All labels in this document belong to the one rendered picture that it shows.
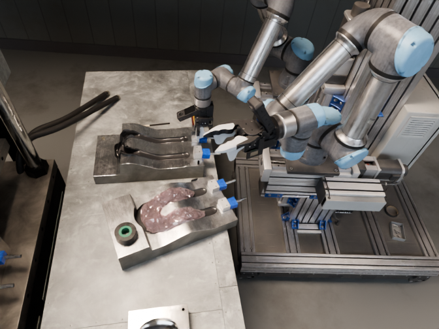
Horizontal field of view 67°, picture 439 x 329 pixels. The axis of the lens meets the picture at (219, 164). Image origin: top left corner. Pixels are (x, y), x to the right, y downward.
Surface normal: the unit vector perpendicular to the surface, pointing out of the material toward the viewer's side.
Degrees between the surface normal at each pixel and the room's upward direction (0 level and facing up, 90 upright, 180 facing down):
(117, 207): 0
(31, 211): 0
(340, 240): 0
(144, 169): 90
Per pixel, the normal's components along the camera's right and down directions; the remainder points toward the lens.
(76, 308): 0.08, -0.64
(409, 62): 0.45, 0.62
